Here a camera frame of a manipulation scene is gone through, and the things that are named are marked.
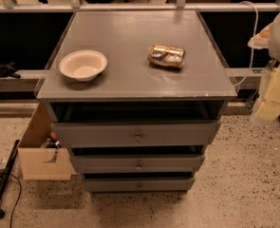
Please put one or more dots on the black cloth bag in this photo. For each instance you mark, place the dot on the black cloth bag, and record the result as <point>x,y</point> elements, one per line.
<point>8,70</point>

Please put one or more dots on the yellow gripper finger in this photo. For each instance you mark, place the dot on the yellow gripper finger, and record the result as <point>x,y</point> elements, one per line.
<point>266,108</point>

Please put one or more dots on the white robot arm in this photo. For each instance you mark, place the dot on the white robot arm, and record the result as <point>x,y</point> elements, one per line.
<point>268,37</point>

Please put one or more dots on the items inside cardboard box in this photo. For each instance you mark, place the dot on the items inside cardboard box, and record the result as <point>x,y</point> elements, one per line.
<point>51,141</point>

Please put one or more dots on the crushed gold can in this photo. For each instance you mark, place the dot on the crushed gold can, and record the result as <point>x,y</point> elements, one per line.
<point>166,56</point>

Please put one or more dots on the grey top drawer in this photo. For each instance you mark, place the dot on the grey top drawer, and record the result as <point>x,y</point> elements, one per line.
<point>134,134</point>

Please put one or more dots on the white paper bowl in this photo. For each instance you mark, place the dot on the white paper bowl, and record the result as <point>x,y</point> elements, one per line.
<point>83,65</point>

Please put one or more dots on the black pole stand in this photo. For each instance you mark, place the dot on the black pole stand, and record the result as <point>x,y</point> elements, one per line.
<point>4,173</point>

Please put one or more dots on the cardboard box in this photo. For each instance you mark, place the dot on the cardboard box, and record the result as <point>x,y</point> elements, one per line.
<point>38,162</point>

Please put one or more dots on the grey drawer cabinet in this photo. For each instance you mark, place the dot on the grey drawer cabinet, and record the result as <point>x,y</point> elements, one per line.
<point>133,90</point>

